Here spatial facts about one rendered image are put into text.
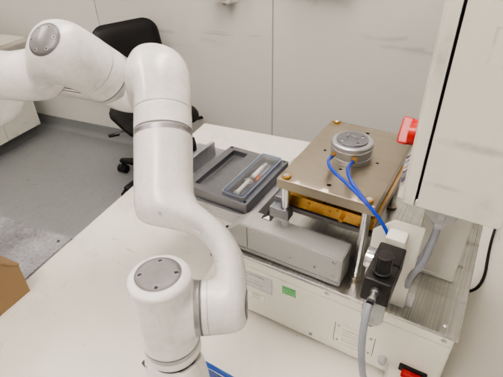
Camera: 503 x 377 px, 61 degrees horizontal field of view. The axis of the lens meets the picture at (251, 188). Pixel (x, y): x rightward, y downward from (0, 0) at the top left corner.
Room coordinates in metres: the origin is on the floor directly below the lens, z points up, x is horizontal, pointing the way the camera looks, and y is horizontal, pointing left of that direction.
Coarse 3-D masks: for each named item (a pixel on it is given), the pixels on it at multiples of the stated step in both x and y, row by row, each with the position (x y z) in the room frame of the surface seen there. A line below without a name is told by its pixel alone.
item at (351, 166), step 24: (336, 120) 0.84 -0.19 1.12; (312, 144) 0.75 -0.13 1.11; (336, 144) 0.68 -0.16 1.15; (360, 144) 0.67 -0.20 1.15; (384, 144) 0.74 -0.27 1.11; (408, 144) 0.74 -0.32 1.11; (288, 168) 0.66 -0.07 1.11; (312, 168) 0.66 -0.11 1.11; (336, 168) 0.66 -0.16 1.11; (360, 168) 0.66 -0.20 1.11; (384, 168) 0.65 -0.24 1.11; (312, 192) 0.59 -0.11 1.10; (336, 192) 0.58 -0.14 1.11; (360, 192) 0.54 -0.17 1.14; (384, 192) 0.58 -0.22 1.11
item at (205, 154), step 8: (200, 144) 1.02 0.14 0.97; (208, 144) 0.94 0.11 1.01; (200, 152) 0.91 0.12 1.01; (208, 152) 0.93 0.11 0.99; (216, 152) 0.97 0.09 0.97; (200, 160) 0.90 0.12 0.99; (208, 160) 0.93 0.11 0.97; (200, 168) 0.89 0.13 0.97; (272, 192) 0.78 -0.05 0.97; (200, 200) 0.76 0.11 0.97; (264, 200) 0.75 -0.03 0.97; (272, 200) 0.77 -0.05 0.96; (208, 208) 0.74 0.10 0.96; (216, 208) 0.73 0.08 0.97; (224, 208) 0.73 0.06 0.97; (256, 208) 0.73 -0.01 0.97; (264, 208) 0.74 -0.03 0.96; (216, 216) 0.73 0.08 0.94; (224, 216) 0.72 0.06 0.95; (232, 216) 0.71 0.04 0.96
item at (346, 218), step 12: (396, 180) 0.70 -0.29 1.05; (300, 204) 0.64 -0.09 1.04; (312, 204) 0.63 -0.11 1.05; (324, 204) 0.62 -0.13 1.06; (384, 204) 0.63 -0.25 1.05; (312, 216) 0.63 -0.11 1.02; (324, 216) 0.62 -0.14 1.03; (336, 216) 0.60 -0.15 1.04; (348, 216) 0.59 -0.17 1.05; (360, 216) 0.58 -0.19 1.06; (372, 216) 0.58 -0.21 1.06; (348, 228) 0.59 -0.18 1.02; (372, 228) 0.57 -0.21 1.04
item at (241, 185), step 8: (256, 160) 0.87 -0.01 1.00; (264, 160) 0.87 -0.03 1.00; (272, 160) 0.87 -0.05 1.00; (248, 168) 0.83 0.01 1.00; (256, 168) 0.83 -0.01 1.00; (264, 168) 0.83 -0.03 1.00; (240, 176) 0.80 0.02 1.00; (248, 176) 0.80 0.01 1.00; (256, 176) 0.80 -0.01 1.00; (232, 184) 0.77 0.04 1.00; (240, 184) 0.77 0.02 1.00; (248, 184) 0.77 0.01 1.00; (232, 192) 0.74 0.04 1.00; (240, 192) 0.74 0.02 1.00; (248, 192) 0.74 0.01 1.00
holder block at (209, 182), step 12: (228, 156) 0.92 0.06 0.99; (240, 156) 0.93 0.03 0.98; (252, 156) 0.90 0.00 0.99; (204, 168) 0.85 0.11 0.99; (216, 168) 0.87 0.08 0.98; (228, 168) 0.87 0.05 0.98; (240, 168) 0.85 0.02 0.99; (276, 168) 0.84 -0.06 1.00; (204, 180) 0.82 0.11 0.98; (216, 180) 0.82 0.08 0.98; (228, 180) 0.80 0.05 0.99; (264, 180) 0.80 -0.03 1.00; (276, 180) 0.82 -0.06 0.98; (204, 192) 0.76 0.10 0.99; (216, 192) 0.75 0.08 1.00; (252, 192) 0.75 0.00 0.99; (264, 192) 0.77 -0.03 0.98; (228, 204) 0.73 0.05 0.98; (240, 204) 0.71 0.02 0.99; (252, 204) 0.73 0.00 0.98
